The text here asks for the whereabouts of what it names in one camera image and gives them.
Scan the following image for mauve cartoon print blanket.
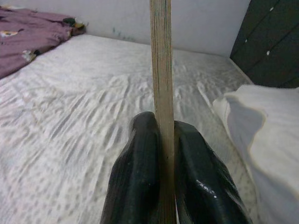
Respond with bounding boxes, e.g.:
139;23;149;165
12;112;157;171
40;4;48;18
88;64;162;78
0;6;87;80

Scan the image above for dark tufted headboard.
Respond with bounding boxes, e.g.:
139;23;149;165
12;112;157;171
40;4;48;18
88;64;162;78
230;0;299;89

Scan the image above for white pillow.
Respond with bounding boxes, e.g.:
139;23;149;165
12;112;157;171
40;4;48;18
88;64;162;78
212;84;299;224

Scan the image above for white quilted mattress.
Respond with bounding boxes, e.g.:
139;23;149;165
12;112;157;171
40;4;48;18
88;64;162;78
0;34;264;224

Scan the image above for colourful children's book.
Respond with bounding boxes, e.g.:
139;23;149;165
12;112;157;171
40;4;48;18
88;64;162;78
149;0;176;224

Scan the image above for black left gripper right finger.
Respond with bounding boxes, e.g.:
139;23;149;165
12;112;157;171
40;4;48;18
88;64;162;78
174;120;254;224

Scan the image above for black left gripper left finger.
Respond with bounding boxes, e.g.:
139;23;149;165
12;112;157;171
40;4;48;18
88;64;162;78
100;111;162;224

